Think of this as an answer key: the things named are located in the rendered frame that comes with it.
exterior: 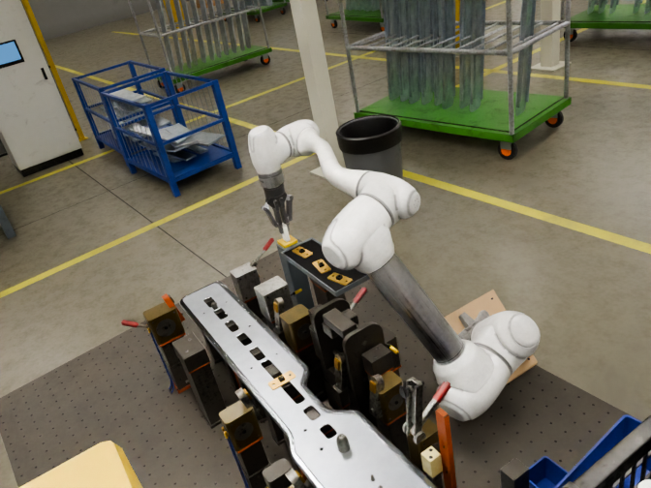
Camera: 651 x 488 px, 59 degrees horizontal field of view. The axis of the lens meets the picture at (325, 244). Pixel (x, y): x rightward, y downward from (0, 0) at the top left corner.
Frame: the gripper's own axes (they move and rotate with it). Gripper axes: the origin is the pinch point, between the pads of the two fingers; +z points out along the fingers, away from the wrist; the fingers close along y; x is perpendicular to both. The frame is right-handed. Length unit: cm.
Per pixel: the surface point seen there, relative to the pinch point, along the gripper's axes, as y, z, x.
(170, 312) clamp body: 49, 13, -6
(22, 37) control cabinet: 2, -33, -618
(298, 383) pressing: 30, 19, 54
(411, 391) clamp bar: 19, -2, 96
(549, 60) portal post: -520, 110, -297
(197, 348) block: 49, 16, 18
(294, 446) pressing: 43, 19, 74
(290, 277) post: 3.5, 17.9, 2.4
